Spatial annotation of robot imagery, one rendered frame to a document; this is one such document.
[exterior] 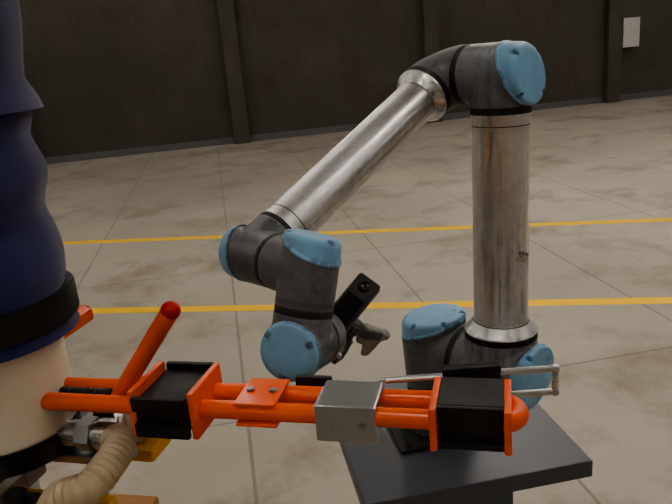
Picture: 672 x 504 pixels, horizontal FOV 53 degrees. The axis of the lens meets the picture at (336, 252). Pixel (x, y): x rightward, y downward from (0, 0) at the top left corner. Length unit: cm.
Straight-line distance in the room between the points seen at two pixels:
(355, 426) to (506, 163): 71
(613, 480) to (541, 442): 123
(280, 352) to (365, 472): 61
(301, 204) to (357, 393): 44
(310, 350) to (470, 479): 64
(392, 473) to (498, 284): 47
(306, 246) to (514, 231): 52
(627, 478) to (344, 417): 219
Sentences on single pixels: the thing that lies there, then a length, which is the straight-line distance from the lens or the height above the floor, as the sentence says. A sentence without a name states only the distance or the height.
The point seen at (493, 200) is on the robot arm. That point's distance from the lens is 133.
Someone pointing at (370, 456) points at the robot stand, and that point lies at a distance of 159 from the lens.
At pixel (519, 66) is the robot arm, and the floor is 157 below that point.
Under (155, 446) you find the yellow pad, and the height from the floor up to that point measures 114.
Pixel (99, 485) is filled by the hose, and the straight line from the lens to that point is 85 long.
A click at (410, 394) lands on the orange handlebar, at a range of 78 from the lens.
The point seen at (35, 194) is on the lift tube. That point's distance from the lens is 87.
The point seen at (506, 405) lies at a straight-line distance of 73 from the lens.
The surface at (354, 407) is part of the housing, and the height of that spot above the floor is 126.
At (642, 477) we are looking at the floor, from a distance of 289.
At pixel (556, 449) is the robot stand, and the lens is 162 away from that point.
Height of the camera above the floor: 164
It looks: 17 degrees down
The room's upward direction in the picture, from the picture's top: 5 degrees counter-clockwise
